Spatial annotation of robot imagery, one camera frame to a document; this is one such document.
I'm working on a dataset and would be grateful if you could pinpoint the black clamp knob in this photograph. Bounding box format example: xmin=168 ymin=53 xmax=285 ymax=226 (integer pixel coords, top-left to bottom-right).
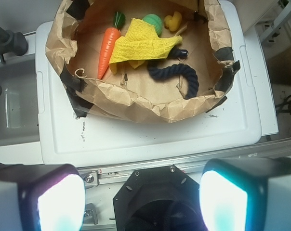
xmin=0 ymin=27 xmax=28 ymax=64

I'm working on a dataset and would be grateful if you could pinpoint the orange toy carrot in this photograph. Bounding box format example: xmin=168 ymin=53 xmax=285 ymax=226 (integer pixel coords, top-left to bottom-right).
xmin=97 ymin=12 xmax=126 ymax=79

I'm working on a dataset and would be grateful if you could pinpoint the black octagonal mount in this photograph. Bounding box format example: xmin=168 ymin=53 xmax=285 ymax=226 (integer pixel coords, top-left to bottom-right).
xmin=113 ymin=165 xmax=207 ymax=231

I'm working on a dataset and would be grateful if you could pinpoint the white plastic bin lid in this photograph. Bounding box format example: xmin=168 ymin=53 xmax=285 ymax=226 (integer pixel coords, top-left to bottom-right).
xmin=35 ymin=0 xmax=263 ymax=167

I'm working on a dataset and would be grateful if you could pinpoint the yellow rubber duck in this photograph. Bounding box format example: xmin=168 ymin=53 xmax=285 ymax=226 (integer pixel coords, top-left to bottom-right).
xmin=164 ymin=11 xmax=182 ymax=32

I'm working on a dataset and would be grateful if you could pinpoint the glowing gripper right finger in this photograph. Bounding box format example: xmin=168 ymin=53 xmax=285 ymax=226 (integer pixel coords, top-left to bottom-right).
xmin=199 ymin=157 xmax=291 ymax=231

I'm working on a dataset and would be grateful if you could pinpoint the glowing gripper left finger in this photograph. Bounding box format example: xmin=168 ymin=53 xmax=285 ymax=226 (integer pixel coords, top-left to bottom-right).
xmin=0 ymin=164 xmax=86 ymax=231

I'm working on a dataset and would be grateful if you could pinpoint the yellow woven cloth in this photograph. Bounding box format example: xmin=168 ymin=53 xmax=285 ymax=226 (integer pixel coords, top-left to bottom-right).
xmin=109 ymin=18 xmax=183 ymax=64

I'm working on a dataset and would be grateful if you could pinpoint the green ribbed ball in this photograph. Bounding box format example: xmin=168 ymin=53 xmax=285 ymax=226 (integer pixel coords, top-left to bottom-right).
xmin=142 ymin=14 xmax=162 ymax=36

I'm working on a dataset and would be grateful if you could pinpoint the dark blue rope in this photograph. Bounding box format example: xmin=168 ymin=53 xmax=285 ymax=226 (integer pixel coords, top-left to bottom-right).
xmin=147 ymin=48 xmax=199 ymax=100

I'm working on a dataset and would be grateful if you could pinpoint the clear plastic container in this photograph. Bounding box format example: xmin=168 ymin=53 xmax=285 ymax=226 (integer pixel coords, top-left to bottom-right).
xmin=0 ymin=54 xmax=40 ymax=146

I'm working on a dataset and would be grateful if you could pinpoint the brown paper bag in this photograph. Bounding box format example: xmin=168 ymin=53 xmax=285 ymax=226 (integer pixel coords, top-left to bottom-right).
xmin=46 ymin=0 xmax=240 ymax=123

